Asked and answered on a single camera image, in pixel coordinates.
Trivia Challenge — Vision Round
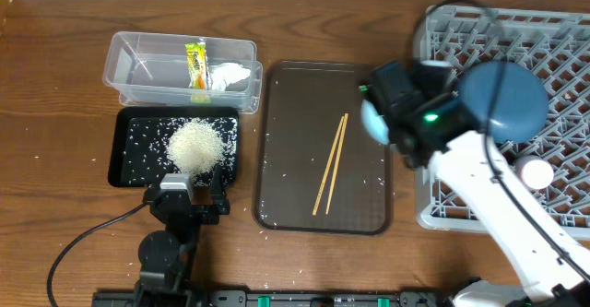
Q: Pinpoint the black rectangular bin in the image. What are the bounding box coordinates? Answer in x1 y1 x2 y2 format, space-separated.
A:
108 107 239 187

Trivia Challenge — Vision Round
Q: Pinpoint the white paper cup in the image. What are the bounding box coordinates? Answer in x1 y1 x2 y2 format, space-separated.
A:
513 155 554 190

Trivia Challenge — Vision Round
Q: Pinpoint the light blue rice bowl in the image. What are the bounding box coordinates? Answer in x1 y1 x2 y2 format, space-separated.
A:
360 100 390 145

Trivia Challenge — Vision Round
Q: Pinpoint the green snack wrapper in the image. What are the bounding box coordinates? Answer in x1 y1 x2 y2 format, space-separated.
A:
185 41 210 104

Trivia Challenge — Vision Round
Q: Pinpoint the grey dishwasher rack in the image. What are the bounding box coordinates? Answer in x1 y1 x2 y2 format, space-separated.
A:
413 6 589 240

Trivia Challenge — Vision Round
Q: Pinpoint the clear plastic bin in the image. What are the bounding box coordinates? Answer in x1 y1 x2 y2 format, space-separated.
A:
103 31 263 113

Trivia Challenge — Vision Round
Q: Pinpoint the pile of white rice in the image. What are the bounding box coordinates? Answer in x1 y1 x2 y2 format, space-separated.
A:
166 120 224 176

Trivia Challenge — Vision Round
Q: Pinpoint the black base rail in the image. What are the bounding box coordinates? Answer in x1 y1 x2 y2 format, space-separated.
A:
91 290 451 307

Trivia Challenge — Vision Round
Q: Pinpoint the dark blue plate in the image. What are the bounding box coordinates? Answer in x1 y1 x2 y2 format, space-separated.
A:
457 61 549 143

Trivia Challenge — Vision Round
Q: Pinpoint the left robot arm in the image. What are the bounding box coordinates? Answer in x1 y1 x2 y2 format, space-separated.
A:
134 165 230 307

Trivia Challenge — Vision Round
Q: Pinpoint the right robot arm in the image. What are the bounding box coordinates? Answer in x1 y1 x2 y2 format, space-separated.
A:
362 60 589 306

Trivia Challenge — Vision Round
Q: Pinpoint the brown serving tray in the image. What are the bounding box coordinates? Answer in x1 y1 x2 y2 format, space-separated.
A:
254 61 394 236

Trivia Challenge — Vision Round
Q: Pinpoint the white napkin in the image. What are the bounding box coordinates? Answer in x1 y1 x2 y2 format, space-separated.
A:
210 63 251 91

